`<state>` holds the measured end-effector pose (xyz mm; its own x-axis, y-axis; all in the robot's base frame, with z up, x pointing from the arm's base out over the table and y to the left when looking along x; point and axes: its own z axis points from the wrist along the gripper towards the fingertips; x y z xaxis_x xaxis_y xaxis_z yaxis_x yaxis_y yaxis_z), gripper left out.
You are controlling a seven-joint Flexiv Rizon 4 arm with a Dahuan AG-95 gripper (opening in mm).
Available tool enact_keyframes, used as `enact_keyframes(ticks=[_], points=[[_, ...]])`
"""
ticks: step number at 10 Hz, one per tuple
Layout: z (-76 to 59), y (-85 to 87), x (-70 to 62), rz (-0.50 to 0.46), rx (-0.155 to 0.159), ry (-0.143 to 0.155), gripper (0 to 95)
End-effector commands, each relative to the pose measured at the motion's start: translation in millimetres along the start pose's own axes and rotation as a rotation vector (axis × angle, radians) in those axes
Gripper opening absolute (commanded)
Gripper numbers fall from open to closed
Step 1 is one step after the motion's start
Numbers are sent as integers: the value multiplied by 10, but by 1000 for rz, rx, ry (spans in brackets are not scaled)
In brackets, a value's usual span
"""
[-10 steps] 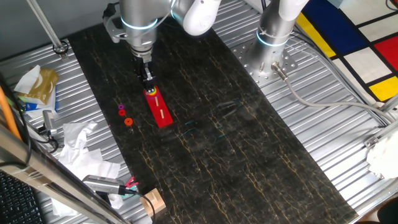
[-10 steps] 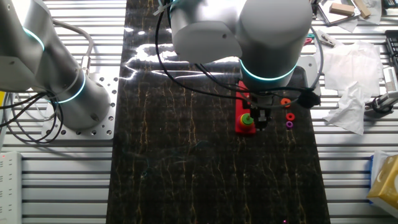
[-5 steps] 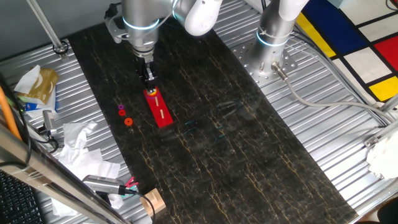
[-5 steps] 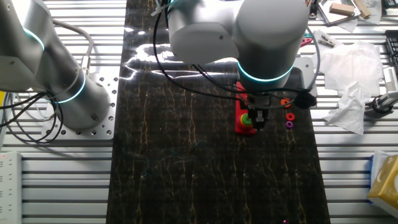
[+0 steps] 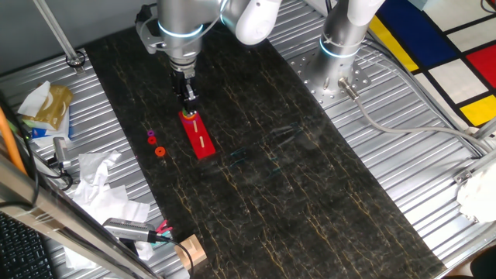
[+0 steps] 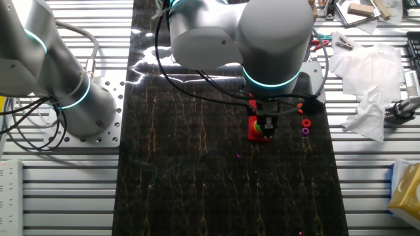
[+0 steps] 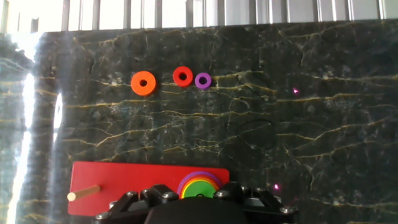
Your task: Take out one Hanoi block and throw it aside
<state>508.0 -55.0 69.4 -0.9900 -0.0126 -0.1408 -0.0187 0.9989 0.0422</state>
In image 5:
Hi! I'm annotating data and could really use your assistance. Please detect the metal corner bracket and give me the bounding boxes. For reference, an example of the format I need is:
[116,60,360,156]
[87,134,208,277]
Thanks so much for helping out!
[452,168,474,186]

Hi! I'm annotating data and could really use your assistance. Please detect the grey base cable with connector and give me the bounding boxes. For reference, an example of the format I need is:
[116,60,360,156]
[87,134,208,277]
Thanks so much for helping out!
[336,77,493,154]

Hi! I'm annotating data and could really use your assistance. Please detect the yellow and white bag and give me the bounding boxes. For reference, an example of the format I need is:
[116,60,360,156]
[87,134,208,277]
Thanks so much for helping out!
[33,84,74,131]

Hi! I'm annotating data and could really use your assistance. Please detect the colourful Mondrian pattern mat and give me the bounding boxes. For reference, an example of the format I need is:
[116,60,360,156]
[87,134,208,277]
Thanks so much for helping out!
[367,0,496,129]

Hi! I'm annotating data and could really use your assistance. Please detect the black keyboard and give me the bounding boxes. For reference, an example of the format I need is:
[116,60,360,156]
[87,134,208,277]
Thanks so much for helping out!
[0,211,55,279]

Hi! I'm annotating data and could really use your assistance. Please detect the black marble pattern mat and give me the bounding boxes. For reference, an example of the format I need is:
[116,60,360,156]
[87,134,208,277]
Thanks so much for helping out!
[83,11,446,279]

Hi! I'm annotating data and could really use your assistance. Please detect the red Hanoi base with pegs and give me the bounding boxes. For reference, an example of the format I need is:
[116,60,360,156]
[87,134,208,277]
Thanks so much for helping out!
[177,108,217,160]

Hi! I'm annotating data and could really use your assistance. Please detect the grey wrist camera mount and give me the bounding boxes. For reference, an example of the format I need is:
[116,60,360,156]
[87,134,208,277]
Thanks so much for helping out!
[135,15,167,55]

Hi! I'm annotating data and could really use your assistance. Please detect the aluminium frame bar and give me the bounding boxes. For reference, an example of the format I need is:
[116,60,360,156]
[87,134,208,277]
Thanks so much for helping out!
[0,153,160,279]

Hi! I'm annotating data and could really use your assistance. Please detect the silver ribbed camera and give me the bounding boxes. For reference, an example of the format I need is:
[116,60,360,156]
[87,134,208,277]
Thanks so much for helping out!
[102,217,158,243]

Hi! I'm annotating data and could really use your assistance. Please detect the orange tube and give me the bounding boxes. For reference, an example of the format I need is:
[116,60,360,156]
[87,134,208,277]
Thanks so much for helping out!
[0,106,28,175]

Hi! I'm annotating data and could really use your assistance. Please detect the large white paper towel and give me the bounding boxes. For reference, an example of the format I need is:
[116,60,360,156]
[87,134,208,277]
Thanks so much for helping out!
[64,184,154,270]

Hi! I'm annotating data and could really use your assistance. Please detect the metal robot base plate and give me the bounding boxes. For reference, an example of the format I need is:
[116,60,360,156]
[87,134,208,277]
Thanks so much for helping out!
[288,50,372,109]

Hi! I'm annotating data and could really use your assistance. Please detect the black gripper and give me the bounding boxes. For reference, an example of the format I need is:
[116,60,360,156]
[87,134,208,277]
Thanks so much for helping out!
[173,70,200,116]

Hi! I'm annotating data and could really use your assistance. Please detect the slotted wooden block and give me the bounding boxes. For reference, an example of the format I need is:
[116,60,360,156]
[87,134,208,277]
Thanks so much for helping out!
[174,234,208,271]

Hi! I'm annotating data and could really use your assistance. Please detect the blue white tissue packet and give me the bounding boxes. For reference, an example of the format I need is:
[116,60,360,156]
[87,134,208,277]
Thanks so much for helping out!
[22,112,73,148]

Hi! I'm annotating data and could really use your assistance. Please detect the small silver camera on mount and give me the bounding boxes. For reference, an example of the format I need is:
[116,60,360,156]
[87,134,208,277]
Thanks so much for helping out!
[52,136,73,170]

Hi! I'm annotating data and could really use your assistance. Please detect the metal camera pole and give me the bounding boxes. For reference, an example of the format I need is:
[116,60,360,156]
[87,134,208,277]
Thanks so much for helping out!
[33,0,86,74]

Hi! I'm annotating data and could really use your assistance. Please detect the crumpled white paper towel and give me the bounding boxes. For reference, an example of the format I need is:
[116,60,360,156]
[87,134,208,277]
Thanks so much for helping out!
[77,150,122,195]

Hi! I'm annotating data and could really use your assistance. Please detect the white facial tissue sheet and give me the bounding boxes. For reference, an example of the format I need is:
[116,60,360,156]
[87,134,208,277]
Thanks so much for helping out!
[17,80,51,118]

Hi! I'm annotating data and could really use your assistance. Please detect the white crumpled cloth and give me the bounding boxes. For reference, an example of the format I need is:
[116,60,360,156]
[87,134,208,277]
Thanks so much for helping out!
[456,162,496,224]

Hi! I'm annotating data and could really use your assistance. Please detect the black ribbed camera cable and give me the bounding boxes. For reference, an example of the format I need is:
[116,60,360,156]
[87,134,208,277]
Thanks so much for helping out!
[146,230,195,279]

